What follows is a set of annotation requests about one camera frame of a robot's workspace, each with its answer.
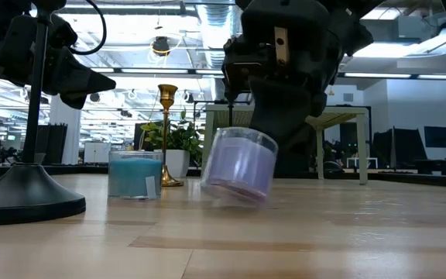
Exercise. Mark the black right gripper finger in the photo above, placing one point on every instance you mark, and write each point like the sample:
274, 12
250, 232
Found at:
281, 104
304, 135

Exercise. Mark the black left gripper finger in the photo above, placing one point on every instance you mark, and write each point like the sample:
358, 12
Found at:
79, 75

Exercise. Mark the purple candle glass jar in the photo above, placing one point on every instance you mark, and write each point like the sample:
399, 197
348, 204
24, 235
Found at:
238, 170

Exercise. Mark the gold candlestick holder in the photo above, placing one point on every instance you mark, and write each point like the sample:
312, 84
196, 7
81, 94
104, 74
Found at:
167, 97

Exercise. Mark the blue candle glass jar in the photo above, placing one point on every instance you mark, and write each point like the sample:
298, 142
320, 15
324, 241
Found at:
132, 176

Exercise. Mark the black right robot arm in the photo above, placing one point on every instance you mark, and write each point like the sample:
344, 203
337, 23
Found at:
356, 27

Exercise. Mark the white pillar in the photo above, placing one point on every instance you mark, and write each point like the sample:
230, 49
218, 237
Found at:
66, 131

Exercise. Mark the linear ceiling light bar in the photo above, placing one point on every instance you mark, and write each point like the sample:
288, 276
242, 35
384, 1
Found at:
153, 71

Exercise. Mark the white cabinet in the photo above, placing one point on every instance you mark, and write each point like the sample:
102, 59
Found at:
96, 152

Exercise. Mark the black ceiling-mounted device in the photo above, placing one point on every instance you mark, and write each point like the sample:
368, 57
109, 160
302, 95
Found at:
161, 45

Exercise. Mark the black office partition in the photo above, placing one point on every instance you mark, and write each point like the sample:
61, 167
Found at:
405, 149

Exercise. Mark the green plant in white pot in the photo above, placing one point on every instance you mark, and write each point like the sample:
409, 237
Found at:
176, 162

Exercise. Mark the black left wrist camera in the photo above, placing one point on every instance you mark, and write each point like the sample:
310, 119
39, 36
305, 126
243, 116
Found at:
62, 35

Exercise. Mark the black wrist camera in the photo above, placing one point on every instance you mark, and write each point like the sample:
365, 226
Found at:
62, 35
240, 69

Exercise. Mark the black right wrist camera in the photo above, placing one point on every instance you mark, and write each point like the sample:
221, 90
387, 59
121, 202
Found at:
240, 69

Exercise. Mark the silver ventilation duct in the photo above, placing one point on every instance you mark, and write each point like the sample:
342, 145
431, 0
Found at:
213, 35

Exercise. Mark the dark wall monitor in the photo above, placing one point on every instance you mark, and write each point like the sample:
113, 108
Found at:
438, 136

